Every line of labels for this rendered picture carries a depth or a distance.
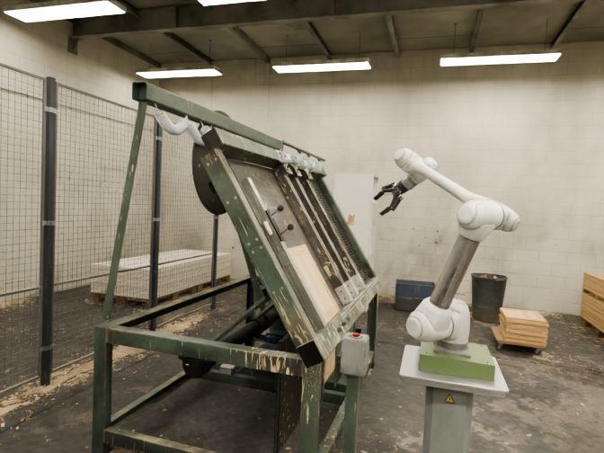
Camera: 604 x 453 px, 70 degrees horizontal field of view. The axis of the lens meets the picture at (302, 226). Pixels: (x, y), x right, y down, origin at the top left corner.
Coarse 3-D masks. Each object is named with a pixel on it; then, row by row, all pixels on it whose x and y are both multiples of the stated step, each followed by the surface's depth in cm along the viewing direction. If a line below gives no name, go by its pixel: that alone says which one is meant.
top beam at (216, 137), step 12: (216, 132) 226; (228, 132) 241; (204, 144) 228; (216, 144) 226; (228, 144) 232; (240, 144) 249; (252, 144) 268; (228, 156) 249; (240, 156) 258; (252, 156) 269; (264, 156) 281; (276, 156) 303
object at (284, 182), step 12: (300, 156) 311; (276, 168) 311; (288, 168) 311; (288, 180) 310; (288, 192) 309; (300, 204) 307; (300, 216) 306; (312, 228) 304; (312, 240) 304; (324, 252) 302; (324, 264) 302; (336, 276) 300; (336, 288) 300; (348, 300) 298
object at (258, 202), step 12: (252, 192) 249; (264, 216) 247; (276, 240) 245; (288, 252) 246; (288, 264) 244; (300, 276) 245; (300, 288) 242; (312, 300) 242; (312, 312) 240; (324, 324) 240
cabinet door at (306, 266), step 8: (288, 248) 256; (296, 248) 268; (304, 248) 282; (296, 256) 261; (304, 256) 275; (296, 264) 254; (304, 264) 267; (312, 264) 281; (304, 272) 260; (312, 272) 273; (312, 280) 265; (320, 280) 279; (312, 288) 259; (320, 288) 272; (312, 296) 251; (320, 296) 264; (328, 296) 278; (320, 304) 257; (328, 304) 270; (336, 304) 283; (328, 312) 262; (336, 312) 275; (328, 320) 255
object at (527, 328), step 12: (504, 312) 514; (516, 312) 519; (528, 312) 522; (504, 324) 502; (516, 324) 488; (528, 324) 483; (540, 324) 480; (504, 336) 491; (516, 336) 489; (528, 336) 486; (540, 336) 481; (540, 348) 484
